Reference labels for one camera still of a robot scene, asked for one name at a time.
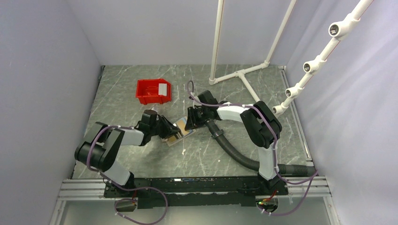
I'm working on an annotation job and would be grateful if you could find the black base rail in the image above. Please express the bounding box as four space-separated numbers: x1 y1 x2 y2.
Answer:
104 175 288 209

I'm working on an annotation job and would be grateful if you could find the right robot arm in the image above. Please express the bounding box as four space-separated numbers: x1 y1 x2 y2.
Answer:
184 101 282 195

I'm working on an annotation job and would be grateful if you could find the stack of white cards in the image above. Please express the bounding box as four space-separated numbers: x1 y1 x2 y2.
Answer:
158 83 168 96

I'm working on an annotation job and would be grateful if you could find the white PVC pipe frame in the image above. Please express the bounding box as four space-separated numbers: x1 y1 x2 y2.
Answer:
209 0 375 117

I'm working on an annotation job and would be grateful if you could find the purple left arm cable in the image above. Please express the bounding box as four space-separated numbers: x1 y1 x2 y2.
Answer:
85 125 169 225

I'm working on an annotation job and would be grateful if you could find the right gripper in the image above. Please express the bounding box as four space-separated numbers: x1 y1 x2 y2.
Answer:
184 107 209 132

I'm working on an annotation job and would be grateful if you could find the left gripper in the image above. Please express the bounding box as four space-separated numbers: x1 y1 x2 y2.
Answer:
150 115 181 139

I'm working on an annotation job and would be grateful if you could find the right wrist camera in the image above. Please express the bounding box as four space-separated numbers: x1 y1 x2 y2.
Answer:
198 90 218 105

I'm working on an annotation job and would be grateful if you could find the black corrugated hose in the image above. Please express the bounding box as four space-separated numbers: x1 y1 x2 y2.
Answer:
205 119 316 176

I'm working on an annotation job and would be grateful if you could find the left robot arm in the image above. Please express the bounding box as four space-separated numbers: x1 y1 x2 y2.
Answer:
74 110 181 197

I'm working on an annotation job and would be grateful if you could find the tan leather card holder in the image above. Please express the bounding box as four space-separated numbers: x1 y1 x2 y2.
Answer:
161 116 196 147

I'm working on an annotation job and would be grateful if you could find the red plastic bin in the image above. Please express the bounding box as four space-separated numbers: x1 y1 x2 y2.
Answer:
136 78 172 105

